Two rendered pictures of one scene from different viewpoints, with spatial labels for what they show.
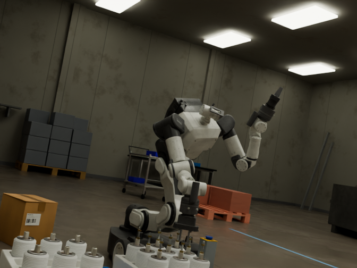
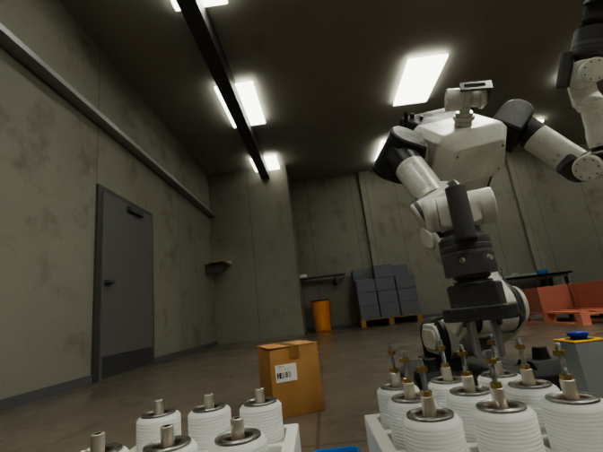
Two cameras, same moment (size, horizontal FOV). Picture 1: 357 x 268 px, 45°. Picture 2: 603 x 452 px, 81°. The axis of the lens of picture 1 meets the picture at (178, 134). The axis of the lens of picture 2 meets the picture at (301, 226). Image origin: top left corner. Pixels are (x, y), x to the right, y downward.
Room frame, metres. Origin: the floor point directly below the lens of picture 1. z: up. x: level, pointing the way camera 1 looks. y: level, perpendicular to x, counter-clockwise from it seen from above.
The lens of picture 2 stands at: (1.38, -0.19, 0.44)
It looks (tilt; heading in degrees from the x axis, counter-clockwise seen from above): 14 degrees up; 31
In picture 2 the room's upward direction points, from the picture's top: 7 degrees counter-clockwise
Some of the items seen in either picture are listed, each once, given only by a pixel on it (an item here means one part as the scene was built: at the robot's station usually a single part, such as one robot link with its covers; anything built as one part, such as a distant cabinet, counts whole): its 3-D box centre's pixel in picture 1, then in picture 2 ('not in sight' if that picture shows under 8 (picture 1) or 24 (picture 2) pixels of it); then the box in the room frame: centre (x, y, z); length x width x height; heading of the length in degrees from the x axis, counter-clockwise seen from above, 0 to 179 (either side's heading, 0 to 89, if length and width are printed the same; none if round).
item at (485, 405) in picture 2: (180, 258); (501, 406); (2.09, -0.11, 0.25); 0.08 x 0.08 x 0.01
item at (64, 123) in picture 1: (55, 143); (384, 294); (9.73, 2.68, 0.67); 1.36 x 0.90 x 1.34; 118
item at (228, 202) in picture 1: (208, 200); (573, 301); (6.78, -0.64, 0.21); 1.17 x 0.80 x 0.43; 29
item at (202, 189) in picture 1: (194, 193); (465, 221); (2.08, -0.12, 0.57); 0.11 x 0.11 x 0.11; 12
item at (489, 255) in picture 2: (187, 216); (473, 285); (2.09, -0.11, 0.45); 0.13 x 0.10 x 0.12; 85
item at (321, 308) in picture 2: not in sight; (321, 315); (9.19, 4.14, 0.36); 0.47 x 0.46 x 0.73; 28
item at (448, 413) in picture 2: (158, 257); (430, 414); (2.03, -0.01, 0.25); 0.08 x 0.08 x 0.01
